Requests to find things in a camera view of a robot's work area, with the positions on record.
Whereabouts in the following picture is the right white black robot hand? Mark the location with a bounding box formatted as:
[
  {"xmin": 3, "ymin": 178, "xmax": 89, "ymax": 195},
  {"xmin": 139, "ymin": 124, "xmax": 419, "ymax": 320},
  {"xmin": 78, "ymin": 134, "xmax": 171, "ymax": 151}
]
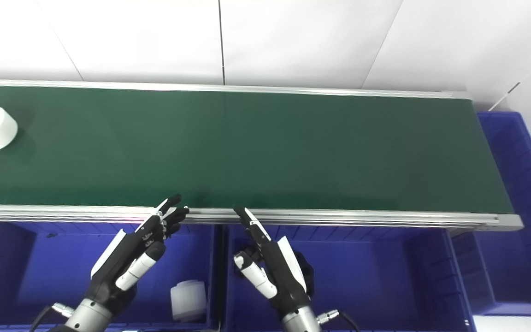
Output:
[{"xmin": 232, "ymin": 205, "xmax": 313, "ymax": 318}]

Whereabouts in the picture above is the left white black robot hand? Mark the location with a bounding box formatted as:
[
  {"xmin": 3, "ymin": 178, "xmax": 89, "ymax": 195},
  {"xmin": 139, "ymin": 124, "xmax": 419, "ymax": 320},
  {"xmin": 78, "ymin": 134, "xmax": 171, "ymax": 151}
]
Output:
[{"xmin": 85, "ymin": 194, "xmax": 190, "ymax": 315}]

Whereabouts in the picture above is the blue plastic bin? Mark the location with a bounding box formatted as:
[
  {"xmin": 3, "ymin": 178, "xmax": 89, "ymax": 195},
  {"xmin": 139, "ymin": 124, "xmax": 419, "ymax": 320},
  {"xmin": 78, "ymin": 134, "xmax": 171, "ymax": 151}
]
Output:
[
  {"xmin": 223, "ymin": 224, "xmax": 476, "ymax": 332},
  {"xmin": 450, "ymin": 112, "xmax": 531, "ymax": 317},
  {"xmin": 0, "ymin": 220, "xmax": 223, "ymax": 332}
]

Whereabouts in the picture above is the white cylindrical part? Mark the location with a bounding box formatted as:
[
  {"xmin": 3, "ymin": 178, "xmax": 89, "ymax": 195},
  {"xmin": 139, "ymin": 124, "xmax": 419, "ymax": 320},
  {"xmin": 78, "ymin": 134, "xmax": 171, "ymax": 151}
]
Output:
[{"xmin": 170, "ymin": 279, "xmax": 208, "ymax": 322}]

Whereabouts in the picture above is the green conveyor belt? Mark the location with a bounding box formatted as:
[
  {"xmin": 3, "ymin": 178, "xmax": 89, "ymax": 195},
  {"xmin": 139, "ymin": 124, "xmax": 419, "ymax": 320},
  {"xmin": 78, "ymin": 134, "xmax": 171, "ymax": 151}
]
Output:
[
  {"xmin": 0, "ymin": 86, "xmax": 515, "ymax": 215},
  {"xmin": 0, "ymin": 78, "xmax": 524, "ymax": 232}
]

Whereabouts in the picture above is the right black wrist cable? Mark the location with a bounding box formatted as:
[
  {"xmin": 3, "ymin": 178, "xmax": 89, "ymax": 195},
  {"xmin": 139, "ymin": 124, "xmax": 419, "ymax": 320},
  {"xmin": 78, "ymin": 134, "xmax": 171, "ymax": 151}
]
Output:
[{"xmin": 316, "ymin": 309, "xmax": 361, "ymax": 332}]

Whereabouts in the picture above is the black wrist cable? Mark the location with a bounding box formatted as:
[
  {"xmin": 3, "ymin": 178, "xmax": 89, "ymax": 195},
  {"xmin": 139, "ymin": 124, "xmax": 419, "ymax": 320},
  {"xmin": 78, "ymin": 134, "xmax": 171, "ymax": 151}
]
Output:
[
  {"xmin": 29, "ymin": 302, "xmax": 75, "ymax": 332},
  {"xmin": 316, "ymin": 309, "xmax": 361, "ymax": 332}
]

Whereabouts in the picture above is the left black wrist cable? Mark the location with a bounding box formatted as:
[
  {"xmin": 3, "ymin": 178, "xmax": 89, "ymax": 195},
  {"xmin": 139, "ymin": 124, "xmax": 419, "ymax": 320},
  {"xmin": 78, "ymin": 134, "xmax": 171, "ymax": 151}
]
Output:
[{"xmin": 29, "ymin": 302, "xmax": 75, "ymax": 332}]

